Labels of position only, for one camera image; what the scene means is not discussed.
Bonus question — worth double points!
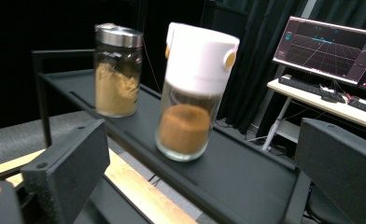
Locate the white-lid glass spice jar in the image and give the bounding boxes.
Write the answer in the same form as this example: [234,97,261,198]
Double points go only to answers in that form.
[154,21,241,163]

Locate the black two-tier metal rack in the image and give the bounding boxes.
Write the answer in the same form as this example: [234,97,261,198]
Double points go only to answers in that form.
[31,49,313,224]

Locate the dark curtain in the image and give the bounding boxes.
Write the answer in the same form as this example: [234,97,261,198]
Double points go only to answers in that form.
[201,0,366,135]

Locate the metal-lid glass spice jar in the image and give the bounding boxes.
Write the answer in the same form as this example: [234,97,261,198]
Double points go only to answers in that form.
[93,21,144,119]

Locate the large computer monitor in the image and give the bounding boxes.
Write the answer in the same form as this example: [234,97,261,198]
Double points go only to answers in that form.
[271,15,366,87]

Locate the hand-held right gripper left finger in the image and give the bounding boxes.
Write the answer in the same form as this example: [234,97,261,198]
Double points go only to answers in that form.
[20,119,111,224]

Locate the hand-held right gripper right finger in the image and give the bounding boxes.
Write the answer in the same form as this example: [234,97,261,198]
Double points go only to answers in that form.
[294,117,366,224]

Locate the white desk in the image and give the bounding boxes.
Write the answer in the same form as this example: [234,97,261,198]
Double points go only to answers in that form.
[260,77,366,153]

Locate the bundle of floor cables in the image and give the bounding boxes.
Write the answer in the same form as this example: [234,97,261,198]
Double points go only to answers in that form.
[214,117,268,147]

